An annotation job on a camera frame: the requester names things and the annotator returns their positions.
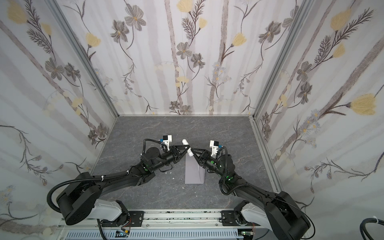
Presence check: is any white glue stick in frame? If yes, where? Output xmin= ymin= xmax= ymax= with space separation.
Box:
xmin=182 ymin=139 xmax=194 ymax=157

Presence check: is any grey paper envelope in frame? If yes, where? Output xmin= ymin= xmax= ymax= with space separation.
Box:
xmin=185 ymin=154 xmax=205 ymax=185

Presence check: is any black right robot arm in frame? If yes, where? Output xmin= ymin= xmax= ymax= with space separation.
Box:
xmin=189 ymin=147 xmax=313 ymax=240

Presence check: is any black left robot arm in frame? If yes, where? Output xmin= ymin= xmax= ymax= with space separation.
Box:
xmin=47 ymin=145 xmax=190 ymax=226

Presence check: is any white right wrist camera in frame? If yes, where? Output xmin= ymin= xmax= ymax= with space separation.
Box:
xmin=210 ymin=140 xmax=221 ymax=157

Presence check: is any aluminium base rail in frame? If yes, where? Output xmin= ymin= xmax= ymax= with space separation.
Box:
xmin=56 ymin=208 xmax=310 ymax=232

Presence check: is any white slotted cable duct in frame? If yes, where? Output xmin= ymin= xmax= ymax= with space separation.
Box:
xmin=64 ymin=229 xmax=244 ymax=240

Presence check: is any black corrugated cable conduit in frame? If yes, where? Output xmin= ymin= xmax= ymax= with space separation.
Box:
xmin=46 ymin=170 xmax=130 ymax=240

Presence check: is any black cable bundle corner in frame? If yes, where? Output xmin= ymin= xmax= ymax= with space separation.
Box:
xmin=359 ymin=217 xmax=384 ymax=240

